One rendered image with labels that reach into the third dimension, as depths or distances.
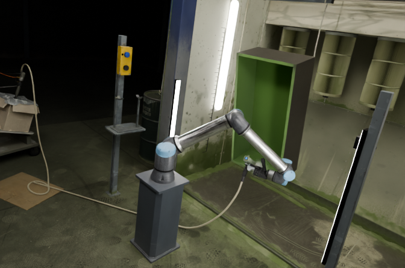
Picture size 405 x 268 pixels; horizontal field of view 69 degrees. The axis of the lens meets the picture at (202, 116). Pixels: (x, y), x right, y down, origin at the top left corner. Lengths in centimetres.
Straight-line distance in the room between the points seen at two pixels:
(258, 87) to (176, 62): 90
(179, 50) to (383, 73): 207
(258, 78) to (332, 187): 152
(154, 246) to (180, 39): 186
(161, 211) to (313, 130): 237
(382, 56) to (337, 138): 106
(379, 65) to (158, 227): 264
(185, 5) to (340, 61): 184
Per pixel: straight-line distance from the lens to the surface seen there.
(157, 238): 251
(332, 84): 373
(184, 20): 300
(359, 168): 174
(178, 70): 302
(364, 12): 358
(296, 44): 394
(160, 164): 227
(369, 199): 370
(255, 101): 326
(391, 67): 354
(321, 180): 379
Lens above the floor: 180
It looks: 16 degrees down
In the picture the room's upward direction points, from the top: 8 degrees clockwise
